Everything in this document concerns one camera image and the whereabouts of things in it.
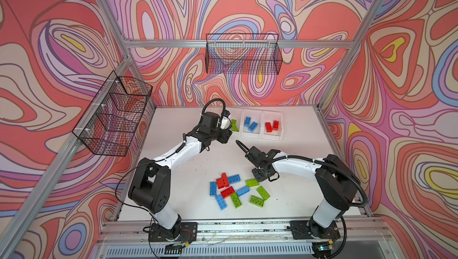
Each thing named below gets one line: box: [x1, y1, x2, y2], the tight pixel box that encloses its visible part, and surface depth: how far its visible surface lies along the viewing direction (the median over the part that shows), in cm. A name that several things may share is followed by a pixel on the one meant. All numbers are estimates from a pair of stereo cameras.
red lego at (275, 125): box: [272, 119, 280, 131], surface depth 110 cm
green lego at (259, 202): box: [249, 195, 265, 208], surface depth 82 cm
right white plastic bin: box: [261, 110, 283, 141], surface depth 109 cm
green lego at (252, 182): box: [245, 178, 261, 188], surface depth 87 cm
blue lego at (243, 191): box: [236, 185, 250, 197], surface depth 84 cm
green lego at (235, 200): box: [230, 192, 243, 209], surface depth 84 cm
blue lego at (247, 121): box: [244, 116, 252, 127], surface depth 110 cm
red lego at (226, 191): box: [220, 186, 235, 199], surface depth 85 cm
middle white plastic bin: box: [240, 108, 263, 139], surface depth 109 cm
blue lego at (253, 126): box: [248, 121, 259, 132], surface depth 109 cm
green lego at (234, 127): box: [231, 120, 240, 132], surface depth 110 cm
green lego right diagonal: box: [256, 185, 271, 201], surface depth 86 cm
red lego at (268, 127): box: [264, 121, 273, 133], surface depth 109 cm
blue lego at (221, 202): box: [215, 193, 228, 211], surface depth 82 cm
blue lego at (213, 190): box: [209, 181, 218, 197], surface depth 85 cm
